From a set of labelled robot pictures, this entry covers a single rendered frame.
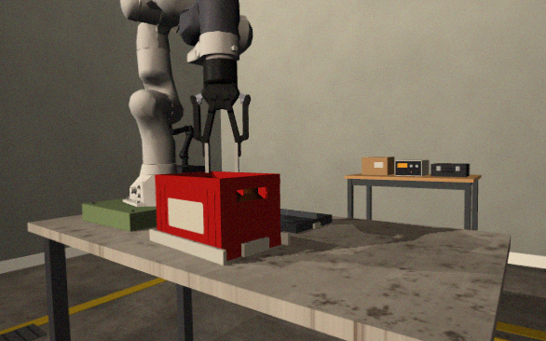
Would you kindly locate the red plastic crate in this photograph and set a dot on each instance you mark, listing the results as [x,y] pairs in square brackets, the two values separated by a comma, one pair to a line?
[205,210]

